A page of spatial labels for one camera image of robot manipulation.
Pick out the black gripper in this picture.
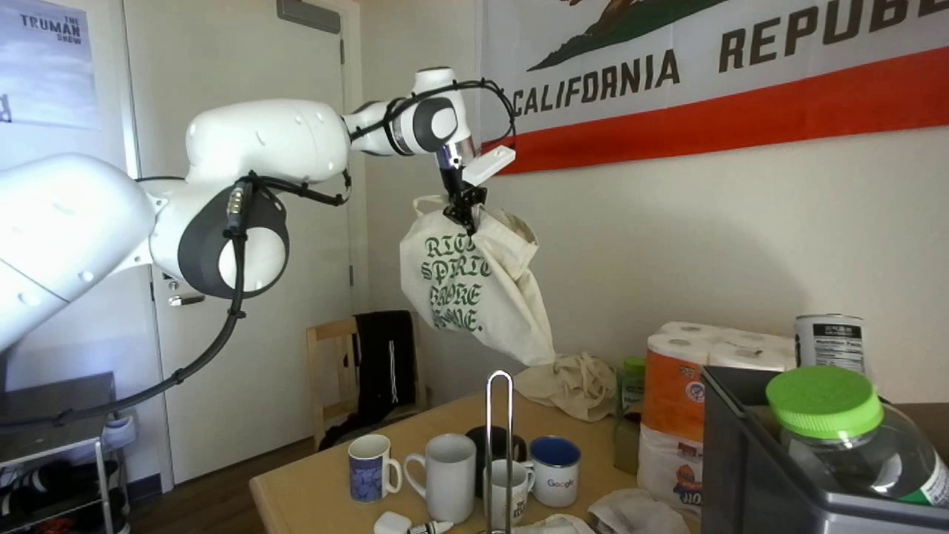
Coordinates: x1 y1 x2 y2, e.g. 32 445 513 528
437 144 493 236

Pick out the white tote bag green print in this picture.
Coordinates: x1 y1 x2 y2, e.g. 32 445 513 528
398 193 561 370

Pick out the white door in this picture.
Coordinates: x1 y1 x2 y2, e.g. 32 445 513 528
123 0 364 485

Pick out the metal paper towel holder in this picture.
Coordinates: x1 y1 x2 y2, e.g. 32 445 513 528
481 367 518 534

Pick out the black mug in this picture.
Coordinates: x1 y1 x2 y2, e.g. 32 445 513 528
462 423 535 499

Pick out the green box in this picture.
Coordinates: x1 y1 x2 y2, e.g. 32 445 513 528
613 356 649 422

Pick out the gray door closer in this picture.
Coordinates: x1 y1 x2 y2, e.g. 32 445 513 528
277 0 345 39

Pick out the tall white mug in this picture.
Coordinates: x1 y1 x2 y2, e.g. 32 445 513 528
400 431 481 525

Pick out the blue ceramic mug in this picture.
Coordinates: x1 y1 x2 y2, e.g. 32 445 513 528
345 431 407 503

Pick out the white mug blue rim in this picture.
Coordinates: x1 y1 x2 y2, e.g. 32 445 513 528
524 434 584 511

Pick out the small patterned ceramic mug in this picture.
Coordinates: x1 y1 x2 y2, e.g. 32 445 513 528
484 456 536 525

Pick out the orange paper towel pack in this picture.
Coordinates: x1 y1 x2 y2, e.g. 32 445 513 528
636 316 799 512

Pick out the California Republic flag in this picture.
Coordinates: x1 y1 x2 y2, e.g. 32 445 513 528
478 0 949 180

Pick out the small white gadget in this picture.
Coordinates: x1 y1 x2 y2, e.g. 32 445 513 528
372 506 458 534

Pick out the low white cup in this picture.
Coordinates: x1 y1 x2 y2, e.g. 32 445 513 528
513 511 597 534

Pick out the crumpled white cloth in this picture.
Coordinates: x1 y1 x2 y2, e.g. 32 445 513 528
584 485 690 534

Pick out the white canister black label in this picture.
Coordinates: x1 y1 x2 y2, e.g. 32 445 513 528
791 309 870 377

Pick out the gray metal bin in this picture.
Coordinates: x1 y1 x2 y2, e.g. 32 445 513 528
696 365 949 534

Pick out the clear jar green lid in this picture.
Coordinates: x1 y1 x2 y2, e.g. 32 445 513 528
763 365 949 506

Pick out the white paper poster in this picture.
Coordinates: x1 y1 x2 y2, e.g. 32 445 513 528
0 0 105 134

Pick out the silver door handle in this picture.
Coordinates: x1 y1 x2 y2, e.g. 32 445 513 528
163 279 207 310

